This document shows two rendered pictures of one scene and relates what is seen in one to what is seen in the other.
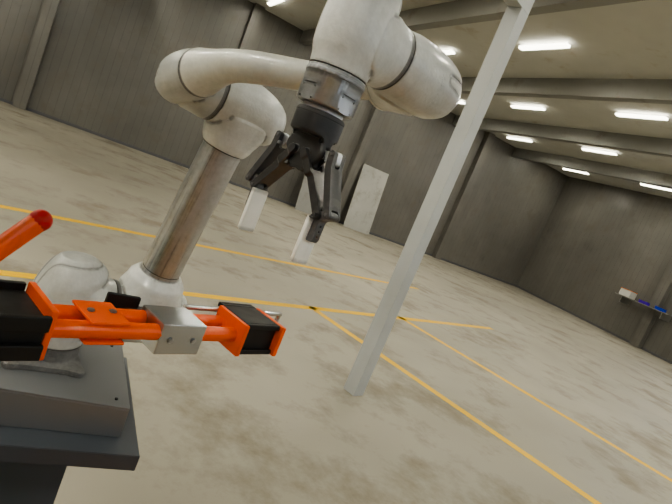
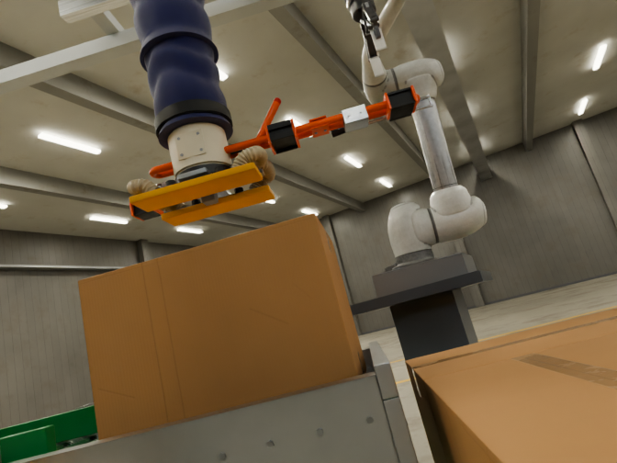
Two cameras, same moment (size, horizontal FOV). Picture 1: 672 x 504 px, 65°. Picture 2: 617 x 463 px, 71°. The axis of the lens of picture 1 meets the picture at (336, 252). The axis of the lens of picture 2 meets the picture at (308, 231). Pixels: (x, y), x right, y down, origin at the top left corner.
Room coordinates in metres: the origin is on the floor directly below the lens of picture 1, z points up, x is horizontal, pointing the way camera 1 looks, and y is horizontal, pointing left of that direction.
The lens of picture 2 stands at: (-0.16, -0.63, 0.70)
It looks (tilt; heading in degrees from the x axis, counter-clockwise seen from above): 13 degrees up; 53
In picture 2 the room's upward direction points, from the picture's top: 15 degrees counter-clockwise
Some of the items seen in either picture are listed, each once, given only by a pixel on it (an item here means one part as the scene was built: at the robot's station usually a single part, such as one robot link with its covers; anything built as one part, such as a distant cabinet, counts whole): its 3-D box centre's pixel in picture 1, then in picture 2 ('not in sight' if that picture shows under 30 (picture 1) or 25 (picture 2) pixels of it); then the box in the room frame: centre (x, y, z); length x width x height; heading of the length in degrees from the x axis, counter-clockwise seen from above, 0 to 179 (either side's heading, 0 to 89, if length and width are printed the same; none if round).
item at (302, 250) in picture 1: (306, 239); (378, 39); (0.75, 0.05, 1.43); 0.03 x 0.01 x 0.07; 139
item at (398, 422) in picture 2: not in sight; (391, 403); (0.60, 0.24, 0.47); 0.70 x 0.03 x 0.15; 49
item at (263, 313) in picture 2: not in sight; (237, 329); (0.34, 0.47, 0.75); 0.60 x 0.40 x 0.40; 138
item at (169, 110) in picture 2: not in sight; (195, 126); (0.34, 0.47, 1.36); 0.23 x 0.23 x 0.04
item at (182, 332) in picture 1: (170, 329); (354, 118); (0.70, 0.17, 1.24); 0.07 x 0.07 x 0.04; 50
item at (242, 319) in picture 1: (248, 330); (399, 103); (0.80, 0.08, 1.25); 0.08 x 0.07 x 0.05; 140
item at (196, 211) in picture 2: not in sight; (218, 201); (0.40, 0.54, 1.14); 0.34 x 0.10 x 0.05; 140
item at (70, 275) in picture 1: (69, 296); (409, 228); (1.25, 0.57, 1.00); 0.18 x 0.16 x 0.22; 132
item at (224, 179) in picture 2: not in sight; (196, 183); (0.28, 0.39, 1.14); 0.34 x 0.10 x 0.05; 140
